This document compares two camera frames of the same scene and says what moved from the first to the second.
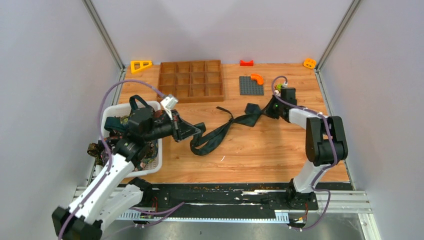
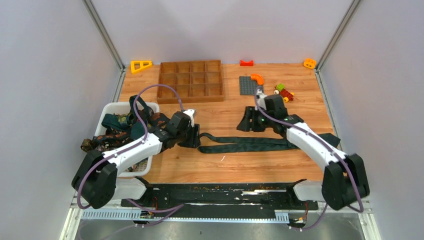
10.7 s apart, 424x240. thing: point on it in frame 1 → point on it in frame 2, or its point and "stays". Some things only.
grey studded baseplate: [248, 86] stays
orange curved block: [259, 79] stays
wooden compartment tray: [191, 81] stays
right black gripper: [267, 110] → [245, 125]
